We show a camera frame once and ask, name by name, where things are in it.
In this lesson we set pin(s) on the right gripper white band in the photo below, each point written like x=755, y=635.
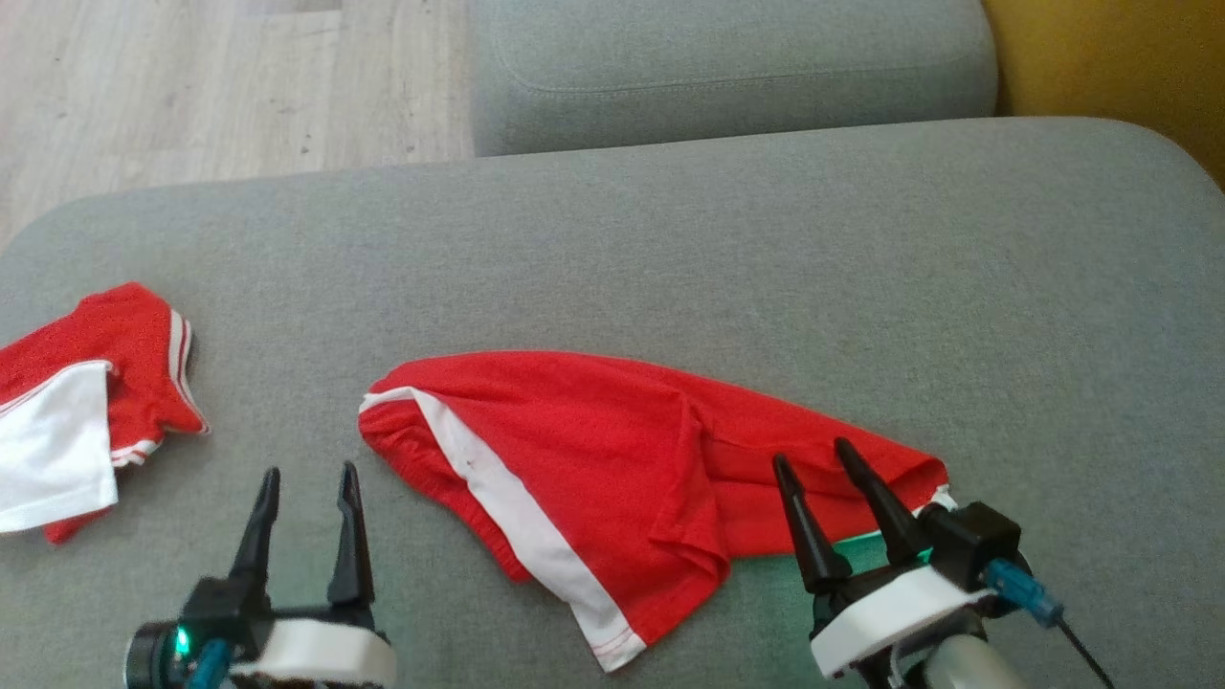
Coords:
x=890, y=612

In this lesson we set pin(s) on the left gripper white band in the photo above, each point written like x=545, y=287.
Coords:
x=316, y=655

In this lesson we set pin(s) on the red shorts with white stripe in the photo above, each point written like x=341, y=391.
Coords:
x=593, y=450

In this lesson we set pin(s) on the red basketball jersey striped trim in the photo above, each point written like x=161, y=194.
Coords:
x=134, y=335

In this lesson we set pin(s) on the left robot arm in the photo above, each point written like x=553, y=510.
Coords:
x=148, y=660

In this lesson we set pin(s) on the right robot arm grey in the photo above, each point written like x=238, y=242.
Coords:
x=967, y=665

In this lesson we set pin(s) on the grey sofa seat cushion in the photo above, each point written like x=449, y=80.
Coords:
x=670, y=268

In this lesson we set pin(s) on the grey sofa back cushion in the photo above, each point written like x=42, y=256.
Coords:
x=727, y=57

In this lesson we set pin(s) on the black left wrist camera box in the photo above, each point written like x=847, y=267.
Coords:
x=215, y=603

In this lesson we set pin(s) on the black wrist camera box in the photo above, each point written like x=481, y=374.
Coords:
x=215, y=603
x=971, y=536

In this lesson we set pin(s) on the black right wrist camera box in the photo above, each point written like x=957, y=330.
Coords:
x=971, y=536

